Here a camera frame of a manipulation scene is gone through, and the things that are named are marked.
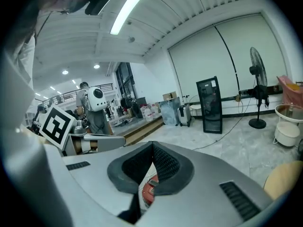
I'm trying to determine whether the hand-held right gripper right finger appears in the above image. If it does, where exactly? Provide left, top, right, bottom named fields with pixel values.
left=139, top=140, right=273, bottom=227

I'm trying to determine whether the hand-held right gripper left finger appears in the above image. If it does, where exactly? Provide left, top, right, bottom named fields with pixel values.
left=62, top=140, right=154, bottom=227

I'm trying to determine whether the white round side table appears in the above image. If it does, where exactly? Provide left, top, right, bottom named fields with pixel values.
left=273, top=103, right=303, bottom=148

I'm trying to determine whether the black pedestal fan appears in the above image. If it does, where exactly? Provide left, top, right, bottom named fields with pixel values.
left=248, top=46, right=269, bottom=130

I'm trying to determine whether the black head-worn camera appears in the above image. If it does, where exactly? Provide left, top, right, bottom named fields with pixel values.
left=84, top=0, right=112, bottom=16

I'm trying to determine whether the oval wooden table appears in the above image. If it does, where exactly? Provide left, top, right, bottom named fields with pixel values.
left=263, top=160, right=303, bottom=201

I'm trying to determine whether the long ceiling tube light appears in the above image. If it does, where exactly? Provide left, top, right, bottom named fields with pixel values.
left=110, top=0, right=152, bottom=35

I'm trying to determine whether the low wooden platform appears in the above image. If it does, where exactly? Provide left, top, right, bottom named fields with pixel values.
left=111, top=117, right=165, bottom=147

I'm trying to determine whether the black floor power cable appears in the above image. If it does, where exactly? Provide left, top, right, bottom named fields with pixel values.
left=191, top=96, right=251, bottom=151

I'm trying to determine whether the cardboard box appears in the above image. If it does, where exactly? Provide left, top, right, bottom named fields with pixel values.
left=162, top=91, right=178, bottom=101

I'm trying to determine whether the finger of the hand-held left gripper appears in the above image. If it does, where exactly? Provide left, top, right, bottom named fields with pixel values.
left=82, top=134, right=126, bottom=152

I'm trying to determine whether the white round stool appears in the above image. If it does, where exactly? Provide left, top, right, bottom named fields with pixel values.
left=189, top=95, right=202, bottom=118

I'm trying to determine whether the black jacket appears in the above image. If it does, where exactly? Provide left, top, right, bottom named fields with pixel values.
left=253, top=85, right=270, bottom=108

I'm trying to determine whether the pink chair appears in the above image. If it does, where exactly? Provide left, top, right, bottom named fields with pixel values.
left=276, top=75, right=303, bottom=105

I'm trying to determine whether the grey blue painting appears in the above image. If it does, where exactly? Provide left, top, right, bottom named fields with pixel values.
left=158, top=97, right=182, bottom=127

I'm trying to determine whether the silver suitcase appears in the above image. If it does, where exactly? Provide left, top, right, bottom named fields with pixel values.
left=177, top=103, right=192, bottom=128

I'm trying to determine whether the person's white shirt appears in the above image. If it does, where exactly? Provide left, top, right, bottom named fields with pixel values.
left=0, top=35, right=71, bottom=227

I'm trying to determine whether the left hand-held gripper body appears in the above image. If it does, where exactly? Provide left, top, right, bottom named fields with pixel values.
left=39, top=104, right=88, bottom=151

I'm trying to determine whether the hanging black cable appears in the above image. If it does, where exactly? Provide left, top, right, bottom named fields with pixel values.
left=214, top=24, right=241, bottom=93

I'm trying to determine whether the red-lidded vacuum cleaner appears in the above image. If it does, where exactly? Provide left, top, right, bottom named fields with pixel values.
left=141, top=175, right=160, bottom=209

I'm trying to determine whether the white roller blind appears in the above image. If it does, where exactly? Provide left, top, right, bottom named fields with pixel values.
left=168, top=26, right=239, bottom=99
left=215, top=13, right=288, bottom=92

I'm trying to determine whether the black glass-door fridge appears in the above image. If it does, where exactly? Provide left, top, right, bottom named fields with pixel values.
left=196, top=76, right=223, bottom=135

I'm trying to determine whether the clear plastic water jug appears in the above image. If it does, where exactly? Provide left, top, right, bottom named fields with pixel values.
left=151, top=103, right=162, bottom=119
left=140, top=104, right=153, bottom=122

